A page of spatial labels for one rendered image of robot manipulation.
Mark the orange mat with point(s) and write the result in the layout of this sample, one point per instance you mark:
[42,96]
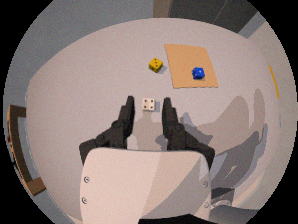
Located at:
[182,59]

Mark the blue die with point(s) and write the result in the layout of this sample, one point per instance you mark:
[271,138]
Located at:
[198,73]

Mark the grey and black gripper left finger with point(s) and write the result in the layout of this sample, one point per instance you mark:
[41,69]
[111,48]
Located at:
[116,136]

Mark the yellow die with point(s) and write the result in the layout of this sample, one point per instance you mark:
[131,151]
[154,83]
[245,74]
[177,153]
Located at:
[155,65]

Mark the white die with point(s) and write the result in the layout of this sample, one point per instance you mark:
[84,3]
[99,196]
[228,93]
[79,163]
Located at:
[148,104]

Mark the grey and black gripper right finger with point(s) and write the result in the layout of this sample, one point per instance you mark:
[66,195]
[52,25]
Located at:
[178,138]

